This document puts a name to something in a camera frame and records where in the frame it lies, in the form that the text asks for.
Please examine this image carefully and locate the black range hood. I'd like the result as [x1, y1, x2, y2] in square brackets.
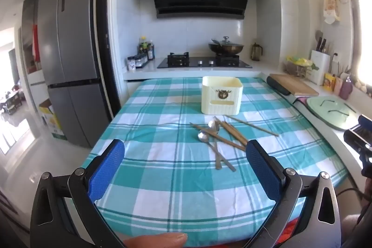
[149, 0, 256, 19]

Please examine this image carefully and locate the black gas stove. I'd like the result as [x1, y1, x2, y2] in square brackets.
[157, 52, 253, 69]

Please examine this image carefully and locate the cardboard box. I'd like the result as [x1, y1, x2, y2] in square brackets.
[38, 99, 67, 141]

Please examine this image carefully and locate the teal checked tablecloth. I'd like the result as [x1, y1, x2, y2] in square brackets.
[87, 77, 349, 240]

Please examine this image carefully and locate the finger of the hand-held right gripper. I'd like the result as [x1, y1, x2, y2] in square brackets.
[357, 114, 372, 129]

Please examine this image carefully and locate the wooden chopstick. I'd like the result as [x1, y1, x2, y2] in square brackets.
[189, 122, 246, 151]
[232, 115, 279, 137]
[221, 121, 249, 142]
[214, 116, 248, 147]

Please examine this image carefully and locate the glass pot lid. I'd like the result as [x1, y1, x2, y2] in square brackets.
[214, 36, 235, 47]

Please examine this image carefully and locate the pink mat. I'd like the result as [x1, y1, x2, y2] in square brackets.
[293, 96, 309, 109]

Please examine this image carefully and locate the person's left hand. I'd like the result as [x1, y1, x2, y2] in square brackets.
[123, 232, 188, 248]

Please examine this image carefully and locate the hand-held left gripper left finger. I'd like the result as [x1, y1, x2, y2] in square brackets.
[30, 138, 125, 248]

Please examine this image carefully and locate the green round lid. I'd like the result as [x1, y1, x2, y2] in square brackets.
[307, 96, 360, 131]

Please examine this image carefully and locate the wire basket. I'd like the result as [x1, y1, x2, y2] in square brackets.
[284, 55, 320, 78]

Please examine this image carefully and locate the dark rolled mat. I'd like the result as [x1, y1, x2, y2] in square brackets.
[266, 76, 291, 96]

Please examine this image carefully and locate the glass kettle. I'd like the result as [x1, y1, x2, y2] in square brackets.
[251, 43, 263, 61]

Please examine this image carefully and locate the pink soap dispenser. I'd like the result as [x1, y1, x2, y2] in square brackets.
[339, 76, 353, 100]

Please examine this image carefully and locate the white knife block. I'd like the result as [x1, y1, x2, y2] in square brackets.
[310, 37, 331, 85]

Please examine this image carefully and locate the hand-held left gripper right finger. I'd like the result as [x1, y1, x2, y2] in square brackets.
[244, 139, 342, 248]

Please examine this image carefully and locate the black wok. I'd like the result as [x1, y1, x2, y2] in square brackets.
[208, 39, 245, 56]

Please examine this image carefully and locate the wooden cutting board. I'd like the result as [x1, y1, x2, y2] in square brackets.
[269, 74, 319, 96]

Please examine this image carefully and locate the metal spoon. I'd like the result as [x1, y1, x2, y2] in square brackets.
[207, 119, 223, 170]
[197, 130, 236, 172]

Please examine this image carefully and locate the grey refrigerator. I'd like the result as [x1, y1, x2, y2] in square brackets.
[37, 0, 114, 149]

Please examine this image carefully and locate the cream ribbed utensil holder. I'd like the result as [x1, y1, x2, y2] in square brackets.
[201, 76, 244, 116]

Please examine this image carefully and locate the red hanging cloth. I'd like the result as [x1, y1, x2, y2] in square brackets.
[32, 24, 41, 63]

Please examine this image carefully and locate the orange packet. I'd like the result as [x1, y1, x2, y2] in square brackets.
[324, 73, 336, 91]

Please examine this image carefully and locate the hanging printed oven mitt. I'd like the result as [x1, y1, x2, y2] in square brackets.
[323, 0, 341, 24]

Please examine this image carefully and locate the row of spice jars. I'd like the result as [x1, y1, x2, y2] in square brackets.
[134, 53, 149, 68]

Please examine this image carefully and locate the black cable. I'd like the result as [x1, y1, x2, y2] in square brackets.
[336, 186, 367, 200]

